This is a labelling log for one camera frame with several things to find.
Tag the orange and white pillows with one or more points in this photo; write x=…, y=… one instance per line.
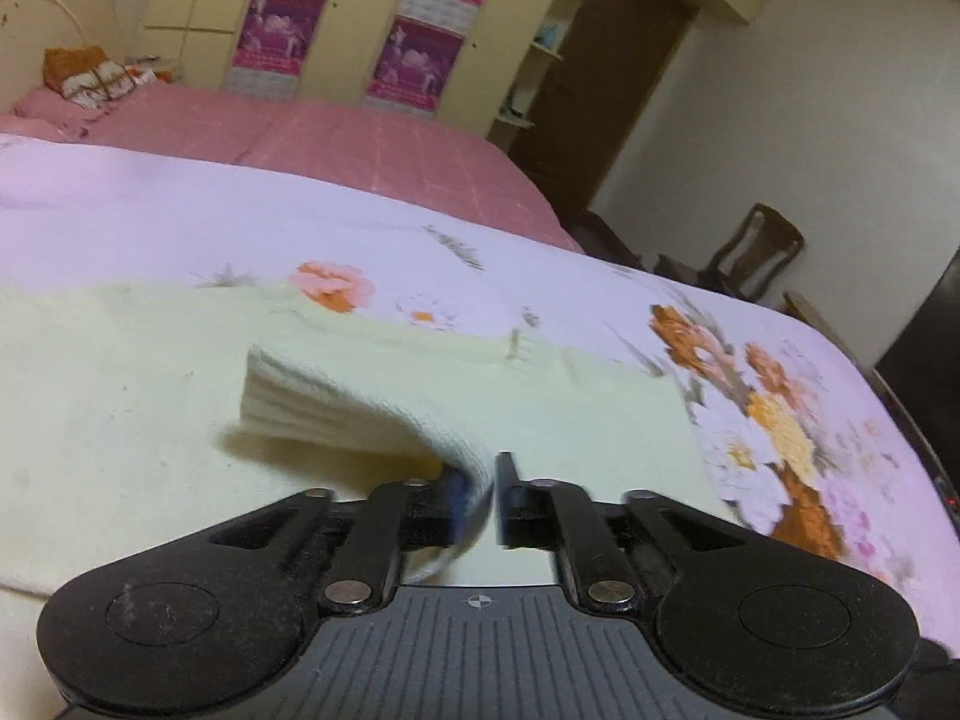
x=105, y=82

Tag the dark brown door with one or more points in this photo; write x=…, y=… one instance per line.
x=600, y=90

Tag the wooden chair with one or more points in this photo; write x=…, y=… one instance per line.
x=757, y=251

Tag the pink checked bed sheet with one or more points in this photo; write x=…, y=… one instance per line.
x=337, y=142

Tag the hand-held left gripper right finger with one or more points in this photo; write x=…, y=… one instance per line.
x=507, y=504

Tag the pink pillow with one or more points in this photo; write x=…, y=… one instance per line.
x=49, y=109

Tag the teal shelf item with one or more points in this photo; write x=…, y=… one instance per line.
x=550, y=34

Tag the cream curved headboard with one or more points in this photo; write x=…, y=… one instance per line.
x=52, y=7

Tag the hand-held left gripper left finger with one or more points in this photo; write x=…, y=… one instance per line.
x=452, y=504

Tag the orange cloth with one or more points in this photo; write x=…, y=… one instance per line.
x=71, y=64

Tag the floral printed blanket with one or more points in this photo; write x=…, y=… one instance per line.
x=225, y=217

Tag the dark low seat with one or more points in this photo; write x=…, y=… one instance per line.
x=604, y=240

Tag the cream knit sweater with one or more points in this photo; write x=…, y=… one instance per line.
x=150, y=405

